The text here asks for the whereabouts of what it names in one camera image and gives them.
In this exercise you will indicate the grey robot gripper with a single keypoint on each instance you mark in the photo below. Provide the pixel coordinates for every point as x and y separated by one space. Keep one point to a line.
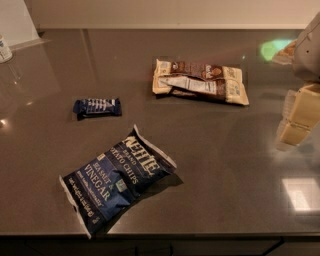
308 55

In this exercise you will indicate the orange snack bag behind gripper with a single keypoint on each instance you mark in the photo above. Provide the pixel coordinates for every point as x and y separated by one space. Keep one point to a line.
285 56

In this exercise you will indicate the blue Kettle chip bag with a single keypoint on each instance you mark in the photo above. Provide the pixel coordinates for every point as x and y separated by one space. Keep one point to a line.
114 180

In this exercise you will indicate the brown and cream snack package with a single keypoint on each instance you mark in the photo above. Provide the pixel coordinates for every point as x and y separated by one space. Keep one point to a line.
209 81

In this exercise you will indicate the small dark blue snack bar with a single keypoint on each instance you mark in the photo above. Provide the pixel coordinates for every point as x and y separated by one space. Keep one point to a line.
97 107

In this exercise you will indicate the white container at left edge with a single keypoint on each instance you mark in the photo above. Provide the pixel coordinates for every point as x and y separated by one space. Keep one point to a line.
5 52

